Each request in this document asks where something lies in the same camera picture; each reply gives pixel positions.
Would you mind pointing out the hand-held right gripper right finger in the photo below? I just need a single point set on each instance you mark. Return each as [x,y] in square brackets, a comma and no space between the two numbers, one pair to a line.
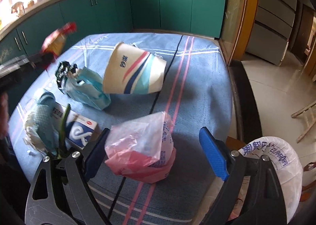
[212,153]

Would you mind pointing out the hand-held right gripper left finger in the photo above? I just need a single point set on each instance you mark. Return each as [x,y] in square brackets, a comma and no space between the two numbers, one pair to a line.
[95,158]

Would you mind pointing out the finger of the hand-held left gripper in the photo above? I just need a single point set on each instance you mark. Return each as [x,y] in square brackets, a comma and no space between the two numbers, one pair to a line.
[43,59]

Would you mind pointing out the red snack packet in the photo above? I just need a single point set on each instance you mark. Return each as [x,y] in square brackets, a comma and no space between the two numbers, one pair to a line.
[58,39]

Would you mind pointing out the blue white medicine box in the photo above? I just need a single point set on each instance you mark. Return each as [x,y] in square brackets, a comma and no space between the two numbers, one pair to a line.
[79,128]

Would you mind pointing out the pink plastic bag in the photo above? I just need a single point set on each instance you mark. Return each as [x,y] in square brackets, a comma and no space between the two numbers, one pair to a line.
[138,141]

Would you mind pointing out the white printed trash bag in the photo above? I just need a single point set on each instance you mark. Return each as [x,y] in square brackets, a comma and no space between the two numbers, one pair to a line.
[284,178]

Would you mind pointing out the black white checkered packet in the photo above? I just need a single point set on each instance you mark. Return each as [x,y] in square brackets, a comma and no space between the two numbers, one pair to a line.
[61,74]

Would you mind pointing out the green leaf stalk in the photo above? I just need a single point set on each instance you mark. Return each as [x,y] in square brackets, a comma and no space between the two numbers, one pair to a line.
[63,128]

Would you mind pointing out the brown figurine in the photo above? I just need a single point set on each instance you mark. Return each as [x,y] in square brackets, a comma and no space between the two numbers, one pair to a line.
[17,8]

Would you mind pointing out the teal plastic wrapper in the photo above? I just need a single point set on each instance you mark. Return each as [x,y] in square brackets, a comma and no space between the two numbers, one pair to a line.
[91,91]

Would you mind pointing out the blue striped tablecloth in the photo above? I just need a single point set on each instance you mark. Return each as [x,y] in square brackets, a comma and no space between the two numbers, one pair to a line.
[197,91]

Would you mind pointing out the crumpled white plastic film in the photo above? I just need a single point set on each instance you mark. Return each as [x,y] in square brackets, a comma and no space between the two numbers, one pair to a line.
[30,136]

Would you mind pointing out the striped paper cup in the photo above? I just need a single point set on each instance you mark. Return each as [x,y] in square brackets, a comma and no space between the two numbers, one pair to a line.
[133,71]

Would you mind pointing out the wooden stool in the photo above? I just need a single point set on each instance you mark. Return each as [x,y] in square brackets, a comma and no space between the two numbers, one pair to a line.
[307,118]

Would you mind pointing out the green kitchen cabinets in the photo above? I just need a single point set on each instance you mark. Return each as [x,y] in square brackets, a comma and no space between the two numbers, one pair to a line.
[172,7]

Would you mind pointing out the silver refrigerator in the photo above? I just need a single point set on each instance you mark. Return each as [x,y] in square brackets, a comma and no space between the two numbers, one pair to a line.
[274,12]

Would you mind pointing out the wooden door frame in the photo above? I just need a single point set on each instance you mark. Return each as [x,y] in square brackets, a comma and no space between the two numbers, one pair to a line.
[250,12]

